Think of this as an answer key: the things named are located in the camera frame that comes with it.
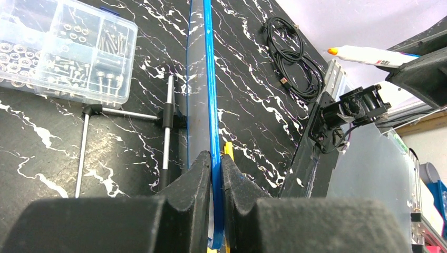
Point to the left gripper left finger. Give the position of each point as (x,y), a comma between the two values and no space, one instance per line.
(173,220)

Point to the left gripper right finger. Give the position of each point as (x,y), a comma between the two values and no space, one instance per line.
(257,222)

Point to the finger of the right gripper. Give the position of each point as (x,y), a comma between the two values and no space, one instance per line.
(425,77)

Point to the white marker pen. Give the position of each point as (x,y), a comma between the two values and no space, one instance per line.
(372,56)

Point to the blue-framed whiteboard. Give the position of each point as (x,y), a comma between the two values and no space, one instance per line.
(202,119)

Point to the whiteboard metal stand legs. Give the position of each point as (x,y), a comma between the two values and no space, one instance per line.
(168,120)

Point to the clear plastic organizer box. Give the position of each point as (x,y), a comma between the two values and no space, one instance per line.
(67,49)

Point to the yellow-handled screwdriver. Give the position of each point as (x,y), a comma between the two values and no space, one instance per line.
(229,149)

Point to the aluminium frame rail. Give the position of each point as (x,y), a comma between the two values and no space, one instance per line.
(335,79)

